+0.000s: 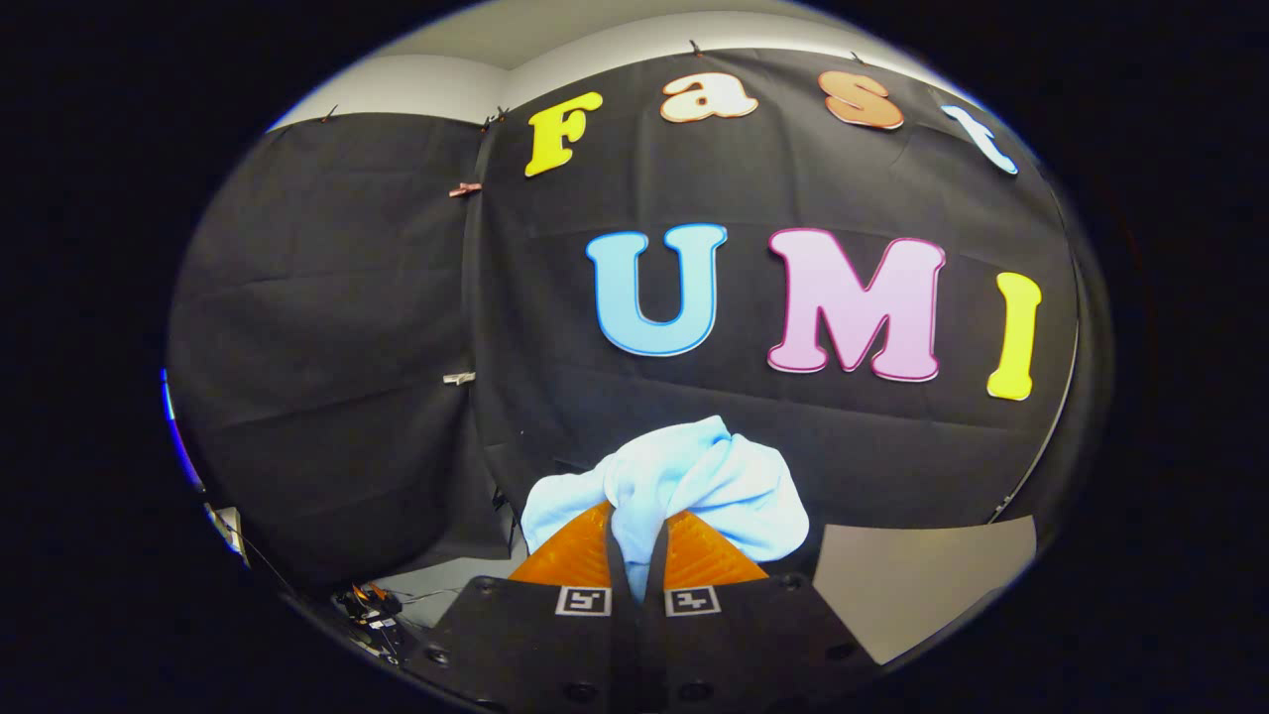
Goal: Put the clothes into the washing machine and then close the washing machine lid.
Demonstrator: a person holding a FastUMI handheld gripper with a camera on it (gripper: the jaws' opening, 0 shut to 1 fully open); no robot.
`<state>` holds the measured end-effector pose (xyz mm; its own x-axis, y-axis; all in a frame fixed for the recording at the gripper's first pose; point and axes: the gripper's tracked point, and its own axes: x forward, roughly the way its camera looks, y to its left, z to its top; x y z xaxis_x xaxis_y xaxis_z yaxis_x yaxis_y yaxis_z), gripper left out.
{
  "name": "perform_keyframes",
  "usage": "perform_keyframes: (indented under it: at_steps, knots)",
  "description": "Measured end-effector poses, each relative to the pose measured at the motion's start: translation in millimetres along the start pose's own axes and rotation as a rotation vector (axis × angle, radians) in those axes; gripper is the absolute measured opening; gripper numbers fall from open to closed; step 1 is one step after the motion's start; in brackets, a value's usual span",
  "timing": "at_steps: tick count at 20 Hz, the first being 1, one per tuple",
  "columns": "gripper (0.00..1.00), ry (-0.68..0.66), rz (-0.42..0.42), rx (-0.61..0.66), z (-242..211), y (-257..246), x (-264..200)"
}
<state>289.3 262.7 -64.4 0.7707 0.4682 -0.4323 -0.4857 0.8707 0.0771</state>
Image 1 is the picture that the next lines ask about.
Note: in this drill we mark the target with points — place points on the pink clip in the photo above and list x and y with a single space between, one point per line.
464 188

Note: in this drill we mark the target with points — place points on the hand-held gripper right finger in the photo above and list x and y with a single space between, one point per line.
734 654

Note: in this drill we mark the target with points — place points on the silver clip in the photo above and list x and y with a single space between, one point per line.
458 378

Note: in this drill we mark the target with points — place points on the light blue clothes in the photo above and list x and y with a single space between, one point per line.
694 476

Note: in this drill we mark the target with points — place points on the small orange black device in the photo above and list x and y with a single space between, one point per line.
369 600

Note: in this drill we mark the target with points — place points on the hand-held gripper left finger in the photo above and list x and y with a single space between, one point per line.
555 654

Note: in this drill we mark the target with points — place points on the black backdrop cloth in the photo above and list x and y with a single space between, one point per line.
397 297

